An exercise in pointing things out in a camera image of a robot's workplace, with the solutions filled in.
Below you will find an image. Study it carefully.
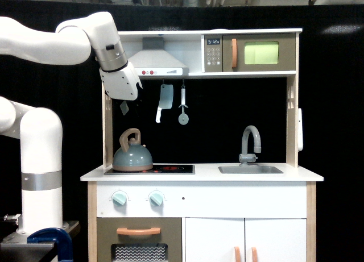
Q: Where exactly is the white side-mounted toy phone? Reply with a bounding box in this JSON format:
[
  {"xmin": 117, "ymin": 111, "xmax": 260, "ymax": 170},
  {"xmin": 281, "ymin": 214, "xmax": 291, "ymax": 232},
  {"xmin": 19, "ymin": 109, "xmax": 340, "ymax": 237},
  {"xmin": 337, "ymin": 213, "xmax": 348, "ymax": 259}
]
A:
[{"xmin": 297, "ymin": 108, "xmax": 304, "ymax": 152}]

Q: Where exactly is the grey toy sink basin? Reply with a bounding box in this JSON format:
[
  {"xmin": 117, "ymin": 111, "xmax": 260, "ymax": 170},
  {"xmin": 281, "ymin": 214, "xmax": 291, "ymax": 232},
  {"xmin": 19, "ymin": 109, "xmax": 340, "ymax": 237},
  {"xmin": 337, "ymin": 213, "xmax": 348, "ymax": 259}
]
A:
[{"xmin": 218, "ymin": 165, "xmax": 283, "ymax": 174}]

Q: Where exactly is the wooden toy kitchen frame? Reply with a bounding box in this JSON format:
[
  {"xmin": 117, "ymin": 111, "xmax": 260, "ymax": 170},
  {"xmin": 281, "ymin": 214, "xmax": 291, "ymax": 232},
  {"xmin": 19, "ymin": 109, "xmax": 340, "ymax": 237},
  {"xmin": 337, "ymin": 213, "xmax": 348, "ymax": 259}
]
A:
[{"xmin": 81, "ymin": 28, "xmax": 323, "ymax": 261}]

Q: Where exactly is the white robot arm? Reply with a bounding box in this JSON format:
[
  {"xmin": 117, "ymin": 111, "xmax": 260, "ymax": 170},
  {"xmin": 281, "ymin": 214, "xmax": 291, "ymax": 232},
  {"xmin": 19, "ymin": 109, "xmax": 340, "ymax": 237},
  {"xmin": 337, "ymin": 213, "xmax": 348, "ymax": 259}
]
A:
[{"xmin": 1, "ymin": 12, "xmax": 142, "ymax": 235}]

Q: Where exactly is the grey toy faucet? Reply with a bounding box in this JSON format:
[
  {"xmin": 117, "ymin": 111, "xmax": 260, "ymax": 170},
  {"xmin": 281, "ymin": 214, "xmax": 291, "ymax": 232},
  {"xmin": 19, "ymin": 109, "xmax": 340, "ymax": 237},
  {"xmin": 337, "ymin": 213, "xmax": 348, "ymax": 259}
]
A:
[{"xmin": 238, "ymin": 125, "xmax": 262, "ymax": 167}]

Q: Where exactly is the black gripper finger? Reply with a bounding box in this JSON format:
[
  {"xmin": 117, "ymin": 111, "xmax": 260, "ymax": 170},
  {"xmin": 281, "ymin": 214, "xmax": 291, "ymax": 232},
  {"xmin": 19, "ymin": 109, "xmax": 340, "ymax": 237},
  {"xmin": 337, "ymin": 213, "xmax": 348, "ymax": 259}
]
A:
[
  {"xmin": 133, "ymin": 99, "xmax": 142, "ymax": 117},
  {"xmin": 119, "ymin": 101, "xmax": 129, "ymax": 115}
]

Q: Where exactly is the right mint stove knob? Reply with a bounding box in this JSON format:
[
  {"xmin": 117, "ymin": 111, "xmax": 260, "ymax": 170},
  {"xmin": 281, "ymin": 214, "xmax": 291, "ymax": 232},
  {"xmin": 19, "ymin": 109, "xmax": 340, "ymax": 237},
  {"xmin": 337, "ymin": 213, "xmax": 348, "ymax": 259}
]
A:
[{"xmin": 148, "ymin": 190, "xmax": 165, "ymax": 207}]

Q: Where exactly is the right white cabinet door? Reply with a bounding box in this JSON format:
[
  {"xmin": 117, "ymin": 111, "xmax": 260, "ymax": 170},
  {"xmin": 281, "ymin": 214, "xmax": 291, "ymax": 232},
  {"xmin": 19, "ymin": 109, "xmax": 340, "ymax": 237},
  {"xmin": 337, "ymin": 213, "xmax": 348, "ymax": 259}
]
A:
[{"xmin": 245, "ymin": 219, "xmax": 306, "ymax": 261}]

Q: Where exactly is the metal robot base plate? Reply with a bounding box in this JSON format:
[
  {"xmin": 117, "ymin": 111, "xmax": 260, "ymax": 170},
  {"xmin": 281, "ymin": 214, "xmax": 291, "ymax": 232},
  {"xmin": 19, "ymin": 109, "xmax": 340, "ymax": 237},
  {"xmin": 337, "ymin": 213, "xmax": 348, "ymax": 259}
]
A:
[{"xmin": 1, "ymin": 221, "xmax": 80, "ymax": 249}]

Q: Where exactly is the blue C-clamp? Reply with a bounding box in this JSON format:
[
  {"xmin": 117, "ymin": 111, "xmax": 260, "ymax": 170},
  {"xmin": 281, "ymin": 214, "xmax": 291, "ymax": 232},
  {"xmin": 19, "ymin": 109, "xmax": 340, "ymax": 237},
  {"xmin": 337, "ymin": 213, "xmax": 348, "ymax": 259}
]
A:
[{"xmin": 27, "ymin": 228, "xmax": 73, "ymax": 262}]

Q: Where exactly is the toy range hood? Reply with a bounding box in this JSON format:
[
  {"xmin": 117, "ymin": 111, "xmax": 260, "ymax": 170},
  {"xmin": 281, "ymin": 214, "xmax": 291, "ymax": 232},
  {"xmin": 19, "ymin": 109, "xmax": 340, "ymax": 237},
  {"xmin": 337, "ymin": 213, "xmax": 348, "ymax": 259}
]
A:
[{"xmin": 129, "ymin": 37, "xmax": 189, "ymax": 77}]

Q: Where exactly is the white cabinet door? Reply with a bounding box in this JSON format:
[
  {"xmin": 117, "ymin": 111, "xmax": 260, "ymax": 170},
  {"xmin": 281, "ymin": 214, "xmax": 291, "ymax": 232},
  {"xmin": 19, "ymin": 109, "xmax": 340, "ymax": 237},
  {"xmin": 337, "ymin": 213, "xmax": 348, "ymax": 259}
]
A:
[
  {"xmin": 185, "ymin": 218, "xmax": 245, "ymax": 261},
  {"xmin": 245, "ymin": 219, "xmax": 306, "ymax": 261}
]

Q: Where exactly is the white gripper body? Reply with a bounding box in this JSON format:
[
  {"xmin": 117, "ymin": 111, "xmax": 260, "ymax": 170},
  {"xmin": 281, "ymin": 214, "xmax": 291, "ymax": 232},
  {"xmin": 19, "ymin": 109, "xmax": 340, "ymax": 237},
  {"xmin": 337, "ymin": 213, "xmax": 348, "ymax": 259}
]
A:
[{"xmin": 99, "ymin": 62, "xmax": 142, "ymax": 101}]

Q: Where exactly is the toy cleaver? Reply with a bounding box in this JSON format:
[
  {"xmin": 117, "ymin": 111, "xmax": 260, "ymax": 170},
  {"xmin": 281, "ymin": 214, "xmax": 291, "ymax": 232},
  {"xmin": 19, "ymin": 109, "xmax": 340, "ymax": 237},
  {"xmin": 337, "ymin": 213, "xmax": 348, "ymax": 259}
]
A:
[{"xmin": 155, "ymin": 84, "xmax": 173, "ymax": 123}]

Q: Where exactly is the toy oven door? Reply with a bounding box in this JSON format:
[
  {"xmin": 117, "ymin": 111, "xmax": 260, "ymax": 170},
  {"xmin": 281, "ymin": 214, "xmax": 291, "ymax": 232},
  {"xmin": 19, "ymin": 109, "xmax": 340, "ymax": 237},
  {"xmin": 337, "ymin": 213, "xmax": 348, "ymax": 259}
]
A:
[{"xmin": 97, "ymin": 217, "xmax": 183, "ymax": 261}]

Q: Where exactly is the toy microwave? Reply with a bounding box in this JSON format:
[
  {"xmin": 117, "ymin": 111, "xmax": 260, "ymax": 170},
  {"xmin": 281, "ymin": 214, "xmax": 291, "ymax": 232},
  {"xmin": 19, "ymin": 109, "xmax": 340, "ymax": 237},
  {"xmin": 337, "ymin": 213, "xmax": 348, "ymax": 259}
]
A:
[{"xmin": 204, "ymin": 33, "xmax": 296, "ymax": 72}]

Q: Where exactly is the toy pizza cutter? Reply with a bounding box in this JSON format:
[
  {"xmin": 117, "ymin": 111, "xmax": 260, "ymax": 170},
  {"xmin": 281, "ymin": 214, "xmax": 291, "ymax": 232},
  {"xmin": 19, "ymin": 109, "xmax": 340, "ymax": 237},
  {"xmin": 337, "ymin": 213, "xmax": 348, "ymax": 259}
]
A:
[{"xmin": 178, "ymin": 85, "xmax": 189, "ymax": 126}]

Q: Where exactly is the black toy stove top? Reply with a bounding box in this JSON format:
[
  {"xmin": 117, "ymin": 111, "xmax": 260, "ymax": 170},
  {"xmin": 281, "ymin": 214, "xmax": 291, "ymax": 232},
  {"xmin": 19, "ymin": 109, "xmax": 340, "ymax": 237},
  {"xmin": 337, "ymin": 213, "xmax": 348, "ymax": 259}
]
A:
[{"xmin": 104, "ymin": 164, "xmax": 195, "ymax": 175}]

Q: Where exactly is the left mint stove knob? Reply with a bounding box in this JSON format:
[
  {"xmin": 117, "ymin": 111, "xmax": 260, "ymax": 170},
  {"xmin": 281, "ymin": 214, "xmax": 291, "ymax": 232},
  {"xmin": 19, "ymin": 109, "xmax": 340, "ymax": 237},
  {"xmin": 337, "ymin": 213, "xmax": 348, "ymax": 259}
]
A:
[{"xmin": 111, "ymin": 190, "xmax": 129, "ymax": 207}]

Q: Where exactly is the mint stove knob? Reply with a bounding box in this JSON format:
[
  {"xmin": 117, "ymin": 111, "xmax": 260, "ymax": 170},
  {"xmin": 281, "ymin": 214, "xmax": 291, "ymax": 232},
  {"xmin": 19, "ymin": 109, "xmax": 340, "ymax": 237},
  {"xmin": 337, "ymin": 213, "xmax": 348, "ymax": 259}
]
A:
[
  {"xmin": 148, "ymin": 190, "xmax": 165, "ymax": 207},
  {"xmin": 111, "ymin": 190, "xmax": 129, "ymax": 207}
]

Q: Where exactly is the grey-green toy teapot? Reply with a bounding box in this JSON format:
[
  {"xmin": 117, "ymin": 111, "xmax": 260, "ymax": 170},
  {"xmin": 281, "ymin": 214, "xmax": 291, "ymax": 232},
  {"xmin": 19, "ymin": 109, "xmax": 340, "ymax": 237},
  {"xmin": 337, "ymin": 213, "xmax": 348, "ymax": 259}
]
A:
[{"xmin": 113, "ymin": 128, "xmax": 153, "ymax": 172}]

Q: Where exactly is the left white cabinet door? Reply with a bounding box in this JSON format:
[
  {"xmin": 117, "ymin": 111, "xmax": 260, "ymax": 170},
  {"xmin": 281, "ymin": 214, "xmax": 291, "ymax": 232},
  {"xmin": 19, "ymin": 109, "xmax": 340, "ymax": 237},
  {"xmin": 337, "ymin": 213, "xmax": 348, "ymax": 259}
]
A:
[{"xmin": 185, "ymin": 218, "xmax": 245, "ymax": 261}]

